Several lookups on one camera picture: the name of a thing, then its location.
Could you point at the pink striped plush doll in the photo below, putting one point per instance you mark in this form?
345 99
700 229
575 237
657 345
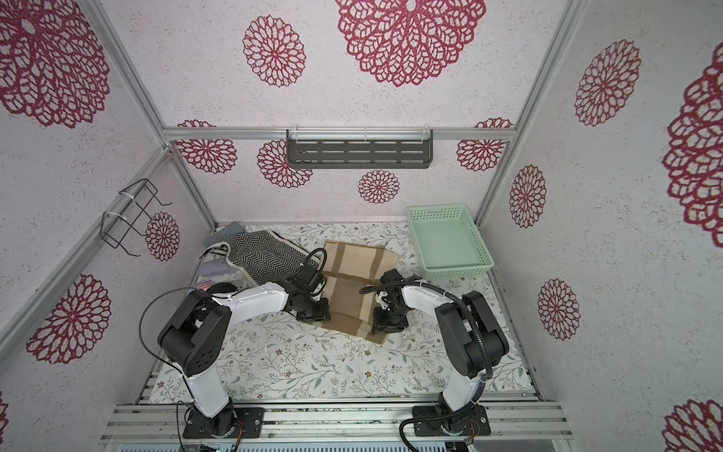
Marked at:
217 288

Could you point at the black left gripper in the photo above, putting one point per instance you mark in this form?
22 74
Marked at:
324 314

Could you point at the brown checked scarf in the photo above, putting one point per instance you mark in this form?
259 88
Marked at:
350 268

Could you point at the mint green plastic basket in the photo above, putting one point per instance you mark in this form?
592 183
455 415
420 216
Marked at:
447 242

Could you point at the grey metal wall shelf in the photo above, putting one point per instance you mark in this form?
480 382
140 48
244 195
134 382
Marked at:
359 151

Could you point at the floral table mat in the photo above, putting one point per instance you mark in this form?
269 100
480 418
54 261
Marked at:
276 357

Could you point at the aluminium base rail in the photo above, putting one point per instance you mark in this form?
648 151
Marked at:
341 424

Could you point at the lilac pencil case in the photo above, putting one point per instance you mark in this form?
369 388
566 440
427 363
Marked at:
218 270

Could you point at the grey blue eraser block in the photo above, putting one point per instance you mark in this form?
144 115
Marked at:
233 228

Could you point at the black wire wall rack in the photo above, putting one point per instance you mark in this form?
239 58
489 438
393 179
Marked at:
116 226

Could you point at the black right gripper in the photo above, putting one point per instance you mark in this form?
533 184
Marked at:
389 322

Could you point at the black white zigzag scarf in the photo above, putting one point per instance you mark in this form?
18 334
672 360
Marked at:
263 256

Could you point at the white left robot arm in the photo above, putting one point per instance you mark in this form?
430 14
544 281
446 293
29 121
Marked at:
196 331

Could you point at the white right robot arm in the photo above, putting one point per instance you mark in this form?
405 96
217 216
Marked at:
473 340

